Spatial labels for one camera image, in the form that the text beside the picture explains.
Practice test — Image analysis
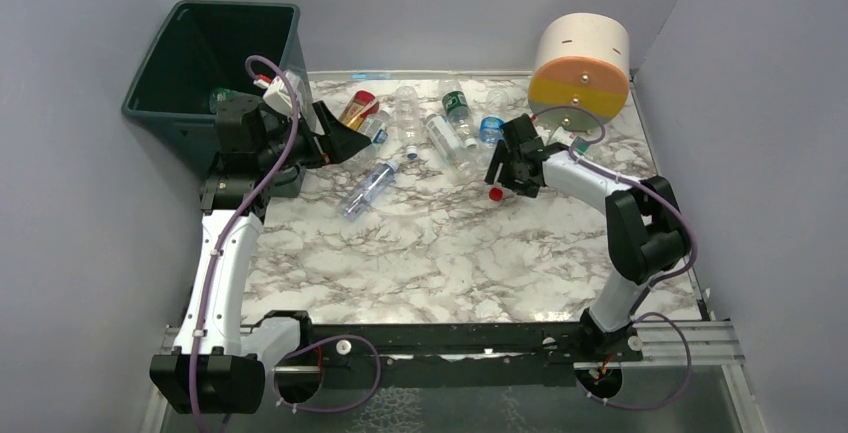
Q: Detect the clear bottle red cap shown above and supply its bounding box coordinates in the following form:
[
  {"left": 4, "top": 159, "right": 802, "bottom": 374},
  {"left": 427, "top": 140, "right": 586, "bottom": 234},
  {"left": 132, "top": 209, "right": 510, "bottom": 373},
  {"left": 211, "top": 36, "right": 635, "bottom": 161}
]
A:
[{"left": 489, "top": 184, "right": 515, "bottom": 203}]

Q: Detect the clear bottle grey blue label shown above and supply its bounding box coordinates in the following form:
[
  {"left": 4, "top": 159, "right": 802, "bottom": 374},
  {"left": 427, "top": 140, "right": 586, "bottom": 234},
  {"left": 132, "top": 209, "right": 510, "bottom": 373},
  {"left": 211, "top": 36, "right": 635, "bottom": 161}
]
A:
[{"left": 344, "top": 110, "right": 390, "bottom": 173}]

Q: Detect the amber bottle red label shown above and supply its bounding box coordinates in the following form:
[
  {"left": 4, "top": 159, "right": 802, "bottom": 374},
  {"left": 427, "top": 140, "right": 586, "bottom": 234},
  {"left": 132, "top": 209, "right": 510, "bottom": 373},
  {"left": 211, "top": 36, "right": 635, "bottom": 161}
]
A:
[{"left": 338, "top": 90, "right": 379, "bottom": 131}]

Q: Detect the green tea bottle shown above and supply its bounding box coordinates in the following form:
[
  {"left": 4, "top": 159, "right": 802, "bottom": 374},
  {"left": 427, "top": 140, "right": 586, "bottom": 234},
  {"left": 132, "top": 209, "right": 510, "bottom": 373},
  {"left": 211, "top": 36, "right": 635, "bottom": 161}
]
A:
[{"left": 208, "top": 87, "right": 240, "bottom": 114}]

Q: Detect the clear bottle blue label slim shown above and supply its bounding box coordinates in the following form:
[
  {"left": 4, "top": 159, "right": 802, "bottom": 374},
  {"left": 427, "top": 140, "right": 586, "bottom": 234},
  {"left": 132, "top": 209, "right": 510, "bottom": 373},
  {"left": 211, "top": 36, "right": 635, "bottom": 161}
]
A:
[{"left": 338, "top": 161, "right": 399, "bottom": 221}]

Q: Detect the orange juice bottle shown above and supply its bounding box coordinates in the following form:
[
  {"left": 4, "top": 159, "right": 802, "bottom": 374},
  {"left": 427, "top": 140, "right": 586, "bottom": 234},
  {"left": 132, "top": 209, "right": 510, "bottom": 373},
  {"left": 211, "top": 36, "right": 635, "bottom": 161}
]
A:
[{"left": 279, "top": 70, "right": 315, "bottom": 128}]

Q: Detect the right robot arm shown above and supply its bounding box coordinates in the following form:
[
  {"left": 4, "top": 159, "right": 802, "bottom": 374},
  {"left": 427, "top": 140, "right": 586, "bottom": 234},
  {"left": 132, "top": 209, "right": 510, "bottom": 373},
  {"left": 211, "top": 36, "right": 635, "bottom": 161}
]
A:
[{"left": 485, "top": 114, "right": 696, "bottom": 354}]

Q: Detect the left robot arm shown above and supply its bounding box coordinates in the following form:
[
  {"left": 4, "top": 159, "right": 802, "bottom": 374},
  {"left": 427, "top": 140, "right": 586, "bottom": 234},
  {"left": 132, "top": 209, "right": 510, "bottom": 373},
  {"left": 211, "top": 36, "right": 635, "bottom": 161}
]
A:
[{"left": 149, "top": 96, "right": 371, "bottom": 416}]

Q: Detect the dark green plastic bin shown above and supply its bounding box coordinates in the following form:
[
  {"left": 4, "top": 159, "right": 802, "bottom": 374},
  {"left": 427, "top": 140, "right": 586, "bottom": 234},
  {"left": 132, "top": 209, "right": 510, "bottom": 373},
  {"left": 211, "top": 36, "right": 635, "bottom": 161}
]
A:
[{"left": 122, "top": 0, "right": 313, "bottom": 180}]

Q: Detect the clear bottle blue wrap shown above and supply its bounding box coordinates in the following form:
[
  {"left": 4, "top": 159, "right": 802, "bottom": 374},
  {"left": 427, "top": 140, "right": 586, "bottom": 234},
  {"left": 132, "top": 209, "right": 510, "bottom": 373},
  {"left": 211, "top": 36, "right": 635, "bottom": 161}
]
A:
[{"left": 479, "top": 89, "right": 509, "bottom": 148}]

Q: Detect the clear bottle green white label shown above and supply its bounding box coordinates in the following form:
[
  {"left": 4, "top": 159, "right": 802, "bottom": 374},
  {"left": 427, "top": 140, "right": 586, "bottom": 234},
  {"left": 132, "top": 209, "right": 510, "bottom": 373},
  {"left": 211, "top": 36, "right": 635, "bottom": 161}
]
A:
[{"left": 530, "top": 105, "right": 606, "bottom": 157}]

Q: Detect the clear unlabelled bottle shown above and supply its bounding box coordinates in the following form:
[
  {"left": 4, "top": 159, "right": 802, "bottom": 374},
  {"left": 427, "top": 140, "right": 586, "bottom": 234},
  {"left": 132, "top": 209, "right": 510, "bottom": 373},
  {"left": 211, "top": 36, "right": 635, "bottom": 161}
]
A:
[{"left": 394, "top": 86, "right": 422, "bottom": 160}]

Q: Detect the white cylinder with coloured face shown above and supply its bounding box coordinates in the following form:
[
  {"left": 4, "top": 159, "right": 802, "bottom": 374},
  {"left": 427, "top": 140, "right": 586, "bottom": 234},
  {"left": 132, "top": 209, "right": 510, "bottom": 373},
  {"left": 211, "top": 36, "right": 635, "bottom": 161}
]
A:
[{"left": 527, "top": 13, "right": 630, "bottom": 131}]

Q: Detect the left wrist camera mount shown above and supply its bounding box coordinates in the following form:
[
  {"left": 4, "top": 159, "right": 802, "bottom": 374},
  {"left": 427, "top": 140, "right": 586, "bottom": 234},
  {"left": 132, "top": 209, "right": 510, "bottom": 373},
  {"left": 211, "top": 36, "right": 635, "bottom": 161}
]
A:
[{"left": 253, "top": 75, "right": 285, "bottom": 115}]

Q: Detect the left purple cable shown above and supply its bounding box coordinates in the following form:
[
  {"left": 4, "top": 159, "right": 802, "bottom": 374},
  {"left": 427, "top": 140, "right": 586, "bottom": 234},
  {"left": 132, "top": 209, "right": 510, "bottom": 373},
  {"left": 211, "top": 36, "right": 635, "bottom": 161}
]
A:
[{"left": 187, "top": 54, "right": 383, "bottom": 433}]

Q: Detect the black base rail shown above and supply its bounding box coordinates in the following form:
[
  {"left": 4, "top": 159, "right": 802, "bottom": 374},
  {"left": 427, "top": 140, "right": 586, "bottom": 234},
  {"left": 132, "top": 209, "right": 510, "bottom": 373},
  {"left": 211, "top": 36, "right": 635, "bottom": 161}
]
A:
[{"left": 274, "top": 322, "right": 642, "bottom": 390}]

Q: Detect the aluminium frame rail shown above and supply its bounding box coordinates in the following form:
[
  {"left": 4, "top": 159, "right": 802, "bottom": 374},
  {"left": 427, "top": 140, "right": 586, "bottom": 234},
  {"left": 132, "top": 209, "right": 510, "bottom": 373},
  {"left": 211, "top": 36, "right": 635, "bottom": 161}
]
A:
[{"left": 197, "top": 321, "right": 743, "bottom": 382}]

